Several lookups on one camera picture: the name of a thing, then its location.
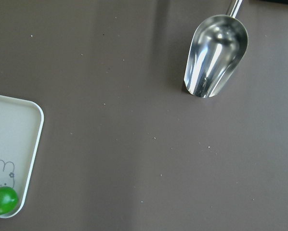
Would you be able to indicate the green lime fruit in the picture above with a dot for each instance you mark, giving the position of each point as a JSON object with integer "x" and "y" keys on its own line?
{"x": 8, "y": 199}

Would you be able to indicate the cream rabbit print tray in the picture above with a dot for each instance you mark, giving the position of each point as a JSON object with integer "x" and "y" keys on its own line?
{"x": 21, "y": 124}

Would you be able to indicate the steel metal scoop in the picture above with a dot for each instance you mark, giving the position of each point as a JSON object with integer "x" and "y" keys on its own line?
{"x": 218, "y": 45}

